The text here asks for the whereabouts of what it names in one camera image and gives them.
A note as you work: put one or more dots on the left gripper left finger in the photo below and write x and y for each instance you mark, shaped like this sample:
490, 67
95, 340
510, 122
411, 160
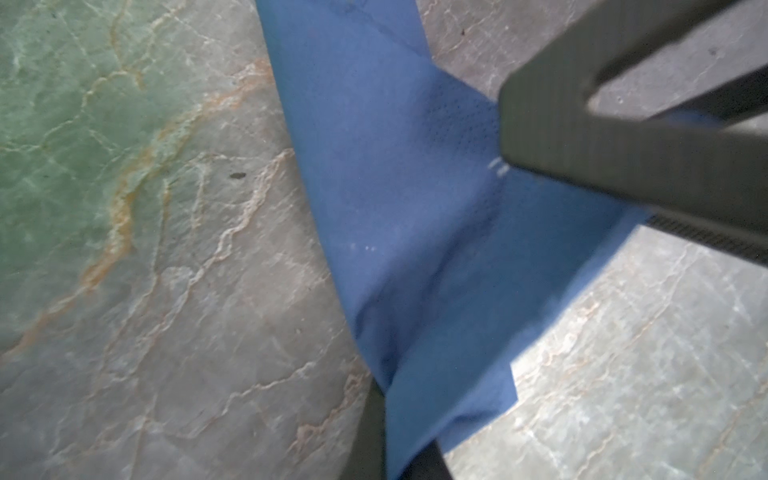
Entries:
367, 458

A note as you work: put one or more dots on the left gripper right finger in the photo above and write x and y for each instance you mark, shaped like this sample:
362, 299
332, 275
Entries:
428, 464

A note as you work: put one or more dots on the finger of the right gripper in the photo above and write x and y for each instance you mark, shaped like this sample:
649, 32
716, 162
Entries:
737, 100
701, 173

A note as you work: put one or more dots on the dark blue paper napkin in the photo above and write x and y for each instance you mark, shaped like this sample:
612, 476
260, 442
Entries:
447, 265

